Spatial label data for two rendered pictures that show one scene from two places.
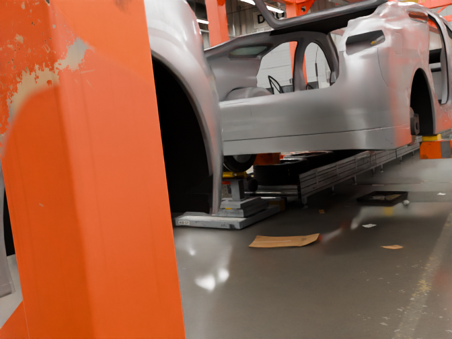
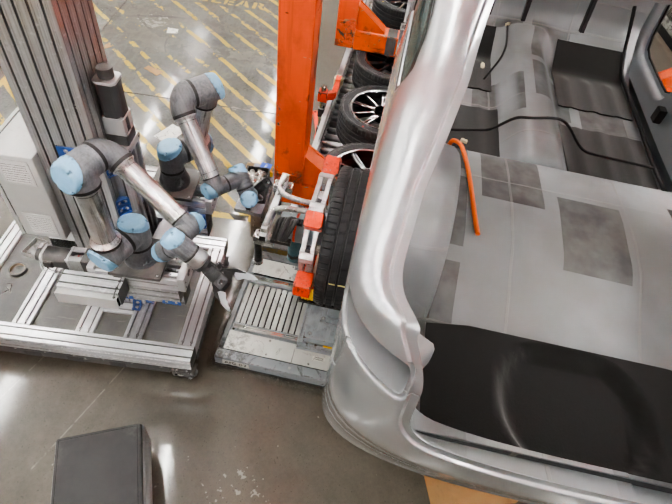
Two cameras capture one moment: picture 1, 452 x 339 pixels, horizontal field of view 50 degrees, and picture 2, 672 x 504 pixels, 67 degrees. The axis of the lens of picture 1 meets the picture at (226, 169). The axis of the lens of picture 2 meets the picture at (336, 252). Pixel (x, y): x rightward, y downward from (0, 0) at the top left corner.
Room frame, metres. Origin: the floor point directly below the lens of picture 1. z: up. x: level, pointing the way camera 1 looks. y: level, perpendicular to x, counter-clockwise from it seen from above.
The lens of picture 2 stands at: (3.69, 0.83, 2.60)
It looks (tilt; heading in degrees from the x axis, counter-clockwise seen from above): 49 degrees down; 327
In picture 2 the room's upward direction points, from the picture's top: 10 degrees clockwise
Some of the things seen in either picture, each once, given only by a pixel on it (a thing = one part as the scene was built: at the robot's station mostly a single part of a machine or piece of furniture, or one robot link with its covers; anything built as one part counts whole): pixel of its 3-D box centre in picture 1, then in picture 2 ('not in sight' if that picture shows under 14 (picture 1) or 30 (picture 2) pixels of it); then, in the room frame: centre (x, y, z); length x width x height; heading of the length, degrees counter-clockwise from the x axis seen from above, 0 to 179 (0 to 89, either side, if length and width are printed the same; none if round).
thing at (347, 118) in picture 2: (309, 162); (381, 122); (6.31, -1.09, 0.39); 0.66 x 0.66 x 0.24
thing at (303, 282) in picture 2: not in sight; (302, 284); (4.83, 0.22, 0.85); 0.09 x 0.08 x 0.07; 144
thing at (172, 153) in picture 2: not in sight; (171, 154); (5.67, 0.55, 0.98); 0.13 x 0.12 x 0.14; 105
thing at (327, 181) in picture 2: not in sight; (316, 231); (5.09, 0.04, 0.85); 0.54 x 0.07 x 0.54; 144
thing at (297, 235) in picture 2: not in sight; (301, 228); (5.13, 0.10, 0.85); 0.21 x 0.14 x 0.14; 54
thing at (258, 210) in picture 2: not in sight; (258, 189); (5.87, 0.04, 0.44); 0.43 x 0.17 x 0.03; 144
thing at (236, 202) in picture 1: (237, 190); (338, 302); (4.99, -0.10, 0.32); 0.40 x 0.30 x 0.28; 144
